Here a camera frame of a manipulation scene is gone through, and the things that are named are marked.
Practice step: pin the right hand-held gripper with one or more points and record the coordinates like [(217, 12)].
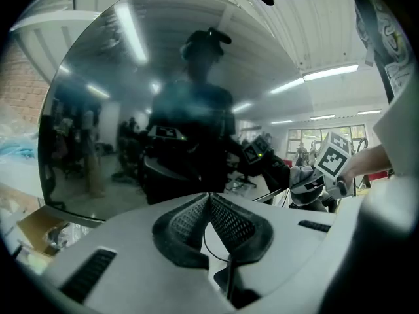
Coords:
[(334, 155)]

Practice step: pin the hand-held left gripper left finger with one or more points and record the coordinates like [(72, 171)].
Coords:
[(131, 257)]

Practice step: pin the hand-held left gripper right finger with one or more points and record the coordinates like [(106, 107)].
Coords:
[(288, 240)]

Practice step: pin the grey and purple cloth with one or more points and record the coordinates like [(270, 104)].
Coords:
[(299, 173)]

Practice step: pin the person's right forearm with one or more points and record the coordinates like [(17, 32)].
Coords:
[(370, 160)]

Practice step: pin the large window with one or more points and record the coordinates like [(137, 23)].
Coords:
[(301, 136)]

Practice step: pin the cardboard box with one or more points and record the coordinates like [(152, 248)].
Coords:
[(32, 221)]

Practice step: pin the long ceiling light tube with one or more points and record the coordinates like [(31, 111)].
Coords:
[(330, 72)]

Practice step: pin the bag of small blue items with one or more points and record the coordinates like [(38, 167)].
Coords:
[(16, 150)]

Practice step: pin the person's black patterned shirt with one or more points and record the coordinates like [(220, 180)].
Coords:
[(386, 28)]

